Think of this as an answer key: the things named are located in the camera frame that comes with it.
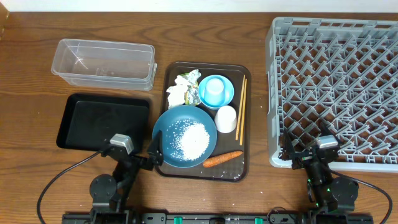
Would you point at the orange carrot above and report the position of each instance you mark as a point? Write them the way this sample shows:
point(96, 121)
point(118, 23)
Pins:
point(216, 160)

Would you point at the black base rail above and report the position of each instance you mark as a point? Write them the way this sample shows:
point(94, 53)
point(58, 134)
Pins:
point(162, 218)

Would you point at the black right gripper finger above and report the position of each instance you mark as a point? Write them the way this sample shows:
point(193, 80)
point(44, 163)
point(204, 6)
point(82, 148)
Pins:
point(287, 150)
point(328, 127)

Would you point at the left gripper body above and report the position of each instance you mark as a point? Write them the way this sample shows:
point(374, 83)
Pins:
point(144, 165)

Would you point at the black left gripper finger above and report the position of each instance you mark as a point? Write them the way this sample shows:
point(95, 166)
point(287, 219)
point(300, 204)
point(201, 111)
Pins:
point(107, 149)
point(155, 151)

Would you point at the black tray bin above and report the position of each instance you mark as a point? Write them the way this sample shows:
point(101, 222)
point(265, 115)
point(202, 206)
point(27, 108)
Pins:
point(90, 121)

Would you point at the light blue cup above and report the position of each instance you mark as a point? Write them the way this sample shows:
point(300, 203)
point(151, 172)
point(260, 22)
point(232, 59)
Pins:
point(214, 91)

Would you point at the grey dishwasher rack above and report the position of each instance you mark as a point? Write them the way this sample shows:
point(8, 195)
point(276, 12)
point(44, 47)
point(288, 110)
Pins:
point(339, 71)

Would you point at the clear plastic bin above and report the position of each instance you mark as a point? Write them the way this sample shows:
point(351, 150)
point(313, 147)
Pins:
point(105, 64)

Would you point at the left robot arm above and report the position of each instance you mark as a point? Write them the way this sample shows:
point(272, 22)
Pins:
point(110, 192)

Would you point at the wooden chopstick right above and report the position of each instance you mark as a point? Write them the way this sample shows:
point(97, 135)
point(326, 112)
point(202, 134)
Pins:
point(243, 113)

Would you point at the pale pink cup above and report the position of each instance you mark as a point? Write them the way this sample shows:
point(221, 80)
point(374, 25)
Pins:
point(226, 119)

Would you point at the white napkin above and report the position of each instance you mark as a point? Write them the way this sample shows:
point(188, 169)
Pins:
point(177, 92)

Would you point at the wooden chopstick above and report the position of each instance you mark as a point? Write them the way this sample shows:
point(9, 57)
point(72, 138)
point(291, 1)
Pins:
point(243, 113)
point(240, 109)

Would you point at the dark brown serving tray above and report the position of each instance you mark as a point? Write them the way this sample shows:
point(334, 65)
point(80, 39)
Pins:
point(234, 169)

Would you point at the dark blue plate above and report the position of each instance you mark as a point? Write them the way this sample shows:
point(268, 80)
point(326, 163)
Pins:
point(185, 112)

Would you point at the white rice pile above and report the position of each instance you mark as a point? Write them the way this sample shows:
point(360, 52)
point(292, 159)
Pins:
point(187, 139)

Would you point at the wooden chopstick left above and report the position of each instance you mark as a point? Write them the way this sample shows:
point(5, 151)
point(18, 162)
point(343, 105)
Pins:
point(240, 109)

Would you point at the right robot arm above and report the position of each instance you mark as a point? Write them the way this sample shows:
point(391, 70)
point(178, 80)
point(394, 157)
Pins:
point(330, 194)

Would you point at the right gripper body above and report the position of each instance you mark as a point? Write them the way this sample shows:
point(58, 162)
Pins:
point(303, 158)

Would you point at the light blue bowl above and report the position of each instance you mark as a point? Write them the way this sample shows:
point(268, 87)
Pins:
point(227, 95)

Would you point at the foil wrapper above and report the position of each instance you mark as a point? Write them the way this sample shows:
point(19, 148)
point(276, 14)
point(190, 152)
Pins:
point(191, 80)

